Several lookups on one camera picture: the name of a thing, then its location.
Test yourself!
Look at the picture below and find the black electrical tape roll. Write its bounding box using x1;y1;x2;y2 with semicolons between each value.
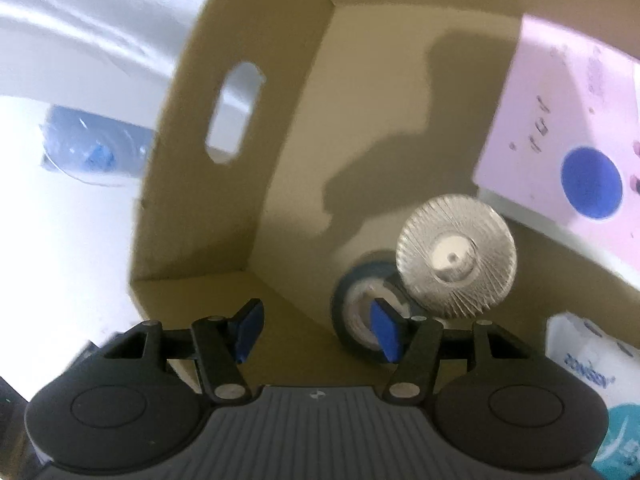
330;260;425;363

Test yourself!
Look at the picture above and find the gold lid dark jar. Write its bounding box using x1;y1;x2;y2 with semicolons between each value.
396;194;518;320

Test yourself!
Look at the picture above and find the blue wet wipes pack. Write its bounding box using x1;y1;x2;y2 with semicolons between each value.
546;312;640;479

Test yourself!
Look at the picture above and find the pink cover notebook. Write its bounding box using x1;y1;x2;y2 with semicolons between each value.
473;15;639;287

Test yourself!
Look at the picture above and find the blue water jug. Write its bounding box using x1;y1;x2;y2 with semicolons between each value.
41;106;154;188

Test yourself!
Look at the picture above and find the brown cardboard box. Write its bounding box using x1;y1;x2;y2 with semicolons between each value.
130;0;639;387

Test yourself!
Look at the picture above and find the white curtain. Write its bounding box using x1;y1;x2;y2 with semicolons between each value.
0;0;262;187

